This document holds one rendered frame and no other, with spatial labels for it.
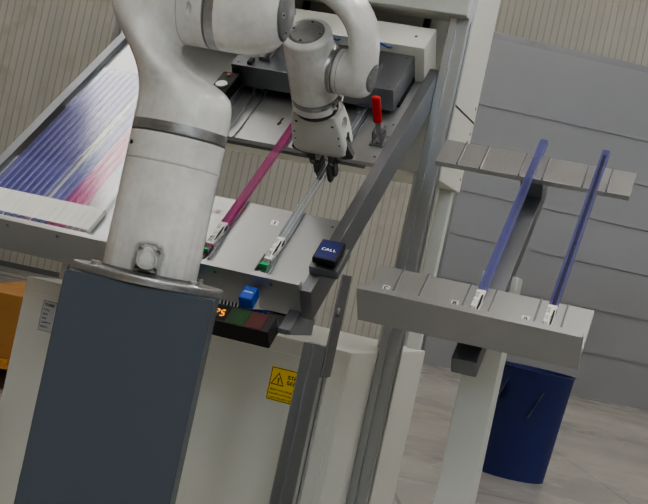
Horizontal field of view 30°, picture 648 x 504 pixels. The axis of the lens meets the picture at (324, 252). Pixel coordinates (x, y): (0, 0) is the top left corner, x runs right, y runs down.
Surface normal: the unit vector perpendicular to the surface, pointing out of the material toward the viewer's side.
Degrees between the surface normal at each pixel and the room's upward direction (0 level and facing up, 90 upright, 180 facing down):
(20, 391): 90
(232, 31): 133
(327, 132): 141
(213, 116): 86
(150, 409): 90
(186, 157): 90
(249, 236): 43
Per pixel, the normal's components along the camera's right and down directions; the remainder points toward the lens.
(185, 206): 0.58, 0.11
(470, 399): -0.29, -0.07
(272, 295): -0.36, 0.61
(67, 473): 0.04, 0.00
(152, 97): -0.55, -0.13
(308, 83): -0.25, 0.76
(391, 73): -0.04, -0.77
